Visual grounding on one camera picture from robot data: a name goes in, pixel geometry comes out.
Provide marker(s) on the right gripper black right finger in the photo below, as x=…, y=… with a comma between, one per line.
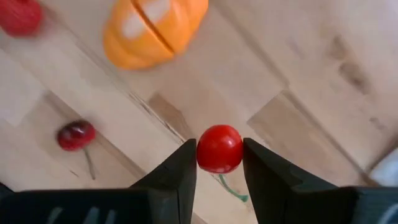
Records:
x=273, y=196

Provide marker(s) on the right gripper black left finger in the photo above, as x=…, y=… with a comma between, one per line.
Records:
x=174, y=186

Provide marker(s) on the bright red toy cherry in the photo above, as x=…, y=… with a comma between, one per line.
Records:
x=219, y=149

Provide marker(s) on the dark red cherry with stem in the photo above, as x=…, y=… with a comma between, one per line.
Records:
x=76, y=135

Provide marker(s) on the orange toy pumpkin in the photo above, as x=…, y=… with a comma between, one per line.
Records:
x=140, y=43

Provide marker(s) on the red toy raspberry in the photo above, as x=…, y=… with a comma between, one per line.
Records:
x=18, y=17

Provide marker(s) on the white folded towel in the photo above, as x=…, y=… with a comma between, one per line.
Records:
x=387, y=171

